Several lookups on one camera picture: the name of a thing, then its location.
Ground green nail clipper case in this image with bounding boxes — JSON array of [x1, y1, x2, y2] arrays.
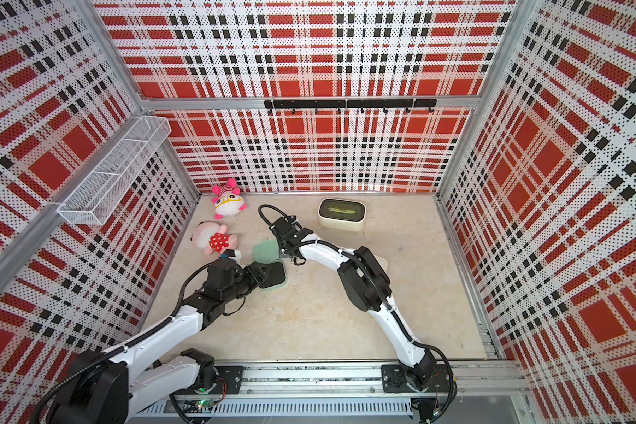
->
[[252, 240, 287, 291]]

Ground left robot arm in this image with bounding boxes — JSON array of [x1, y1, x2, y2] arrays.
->
[[29, 257, 286, 423]]

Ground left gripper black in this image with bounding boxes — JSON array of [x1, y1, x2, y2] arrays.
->
[[223, 261, 272, 304]]

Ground pink doll red dress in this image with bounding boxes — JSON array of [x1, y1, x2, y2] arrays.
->
[[190, 222, 239, 255]]

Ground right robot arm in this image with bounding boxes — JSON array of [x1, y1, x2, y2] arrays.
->
[[266, 216, 436, 388]]

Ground cream case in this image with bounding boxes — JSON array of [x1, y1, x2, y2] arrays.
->
[[375, 255, 389, 271]]

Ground black wall hook rail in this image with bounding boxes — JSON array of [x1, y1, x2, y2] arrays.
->
[[264, 98, 438, 113]]

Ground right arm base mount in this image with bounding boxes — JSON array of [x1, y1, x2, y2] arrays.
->
[[381, 363, 452, 394]]

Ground white wire mesh basket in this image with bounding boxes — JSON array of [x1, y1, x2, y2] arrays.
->
[[57, 116, 171, 225]]

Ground pink owl plush toy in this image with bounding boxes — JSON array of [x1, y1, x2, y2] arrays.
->
[[211, 178, 247, 220]]

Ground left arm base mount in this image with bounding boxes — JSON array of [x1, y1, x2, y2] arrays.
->
[[175, 365, 245, 396]]

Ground aluminium front rail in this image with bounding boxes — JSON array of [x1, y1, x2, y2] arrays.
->
[[132, 360, 538, 423]]

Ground cream tissue box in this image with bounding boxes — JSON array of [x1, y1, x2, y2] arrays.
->
[[318, 198, 367, 231]]

